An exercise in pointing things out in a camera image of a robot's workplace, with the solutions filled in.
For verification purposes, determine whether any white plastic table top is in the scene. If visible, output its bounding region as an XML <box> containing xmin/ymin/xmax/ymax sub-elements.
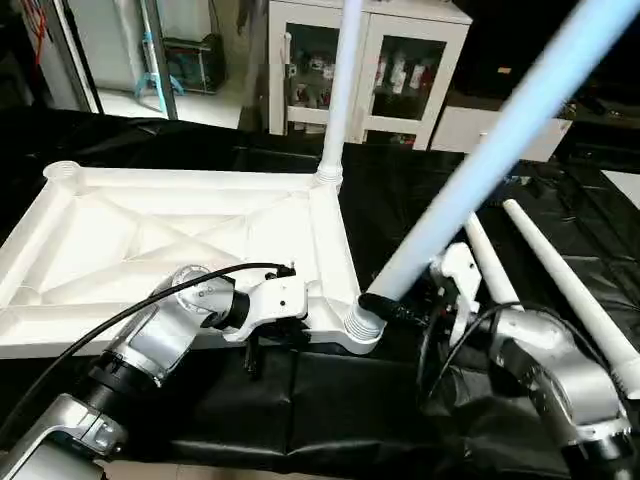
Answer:
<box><xmin>0</xmin><ymin>160</ymin><xmax>387</xmax><ymax>360</ymax></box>

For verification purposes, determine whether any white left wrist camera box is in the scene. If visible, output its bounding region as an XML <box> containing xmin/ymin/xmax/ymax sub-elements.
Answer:
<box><xmin>221</xmin><ymin>269</ymin><xmax>310</xmax><ymax>344</ymax></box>

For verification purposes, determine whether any black work mat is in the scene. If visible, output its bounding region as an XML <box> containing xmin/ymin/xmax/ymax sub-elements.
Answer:
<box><xmin>0</xmin><ymin>106</ymin><xmax>640</xmax><ymax>479</ymax></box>

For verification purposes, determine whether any white drawer unit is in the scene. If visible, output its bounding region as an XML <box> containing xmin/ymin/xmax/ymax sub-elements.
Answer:
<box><xmin>429</xmin><ymin>104</ymin><xmax>567</xmax><ymax>163</ymax></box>

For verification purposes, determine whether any white glass door cabinet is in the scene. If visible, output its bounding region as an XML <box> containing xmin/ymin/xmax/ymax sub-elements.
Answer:
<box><xmin>266</xmin><ymin>0</ymin><xmax>473</xmax><ymax>153</ymax></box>

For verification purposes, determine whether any white plastic table leg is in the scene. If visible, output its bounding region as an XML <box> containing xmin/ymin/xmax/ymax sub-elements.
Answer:
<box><xmin>501</xmin><ymin>197</ymin><xmax>640</xmax><ymax>399</ymax></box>
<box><xmin>314</xmin><ymin>0</ymin><xmax>365</xmax><ymax>188</ymax></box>
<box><xmin>462</xmin><ymin>212</ymin><xmax>522</xmax><ymax>307</ymax></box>
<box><xmin>342</xmin><ymin>0</ymin><xmax>640</xmax><ymax>347</ymax></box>

